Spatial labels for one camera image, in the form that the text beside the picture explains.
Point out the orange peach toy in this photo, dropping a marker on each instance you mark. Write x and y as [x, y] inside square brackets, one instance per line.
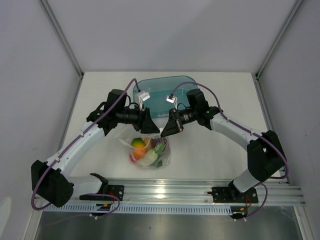
[147, 141]

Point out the red tomato toy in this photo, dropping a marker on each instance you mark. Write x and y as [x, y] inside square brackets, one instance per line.
[132, 159]

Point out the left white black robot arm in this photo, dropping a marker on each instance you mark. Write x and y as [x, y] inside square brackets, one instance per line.
[51, 179]

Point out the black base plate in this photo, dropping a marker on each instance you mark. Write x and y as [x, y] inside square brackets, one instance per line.
[223, 194]
[116, 192]

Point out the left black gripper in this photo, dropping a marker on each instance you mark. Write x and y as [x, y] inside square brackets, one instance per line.
[144, 124]

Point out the teal plastic tray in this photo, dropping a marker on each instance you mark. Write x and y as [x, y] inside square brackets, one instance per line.
[161, 87]

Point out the white slotted cable duct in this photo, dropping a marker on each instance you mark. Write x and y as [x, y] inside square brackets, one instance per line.
[132, 208]

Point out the clear zip top bag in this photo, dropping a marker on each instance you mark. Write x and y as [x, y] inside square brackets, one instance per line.
[126, 136]

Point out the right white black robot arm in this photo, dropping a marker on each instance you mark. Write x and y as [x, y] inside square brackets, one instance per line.
[265, 155]

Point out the orange green mango toy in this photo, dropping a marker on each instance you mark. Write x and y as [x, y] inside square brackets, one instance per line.
[139, 148]

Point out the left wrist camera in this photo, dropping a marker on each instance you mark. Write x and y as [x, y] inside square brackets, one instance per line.
[141, 97]

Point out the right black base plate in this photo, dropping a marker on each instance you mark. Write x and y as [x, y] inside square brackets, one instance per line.
[223, 194]

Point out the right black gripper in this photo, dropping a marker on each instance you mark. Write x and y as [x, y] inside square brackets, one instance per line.
[173, 126]

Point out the dark red apple toy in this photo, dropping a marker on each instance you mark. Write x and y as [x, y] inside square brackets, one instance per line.
[155, 141]

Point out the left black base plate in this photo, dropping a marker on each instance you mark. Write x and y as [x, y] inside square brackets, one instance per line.
[116, 192]

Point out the aluminium mounting rail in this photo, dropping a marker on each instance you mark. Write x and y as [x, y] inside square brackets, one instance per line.
[195, 192]

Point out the white radish toy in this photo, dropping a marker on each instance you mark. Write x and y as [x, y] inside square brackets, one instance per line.
[148, 159]

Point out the green lime toy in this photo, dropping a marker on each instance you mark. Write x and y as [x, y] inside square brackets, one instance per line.
[158, 163]

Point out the green leaf toy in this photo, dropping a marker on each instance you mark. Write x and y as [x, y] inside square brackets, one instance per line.
[159, 148]

